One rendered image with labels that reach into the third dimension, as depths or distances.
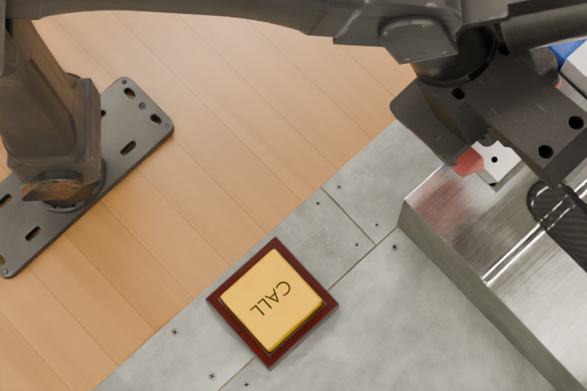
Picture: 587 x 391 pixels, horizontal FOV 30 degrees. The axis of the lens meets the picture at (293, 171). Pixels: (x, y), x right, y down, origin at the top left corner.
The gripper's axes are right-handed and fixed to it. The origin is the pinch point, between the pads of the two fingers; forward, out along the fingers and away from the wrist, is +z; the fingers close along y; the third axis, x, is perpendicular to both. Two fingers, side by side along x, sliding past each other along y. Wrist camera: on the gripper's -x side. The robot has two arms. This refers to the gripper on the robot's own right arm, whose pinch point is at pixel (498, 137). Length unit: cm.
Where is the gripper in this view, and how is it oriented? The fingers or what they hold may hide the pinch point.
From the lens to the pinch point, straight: 83.5
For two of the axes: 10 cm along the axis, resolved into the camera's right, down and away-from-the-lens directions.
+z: 3.7, 3.9, 8.4
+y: 7.2, -6.9, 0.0
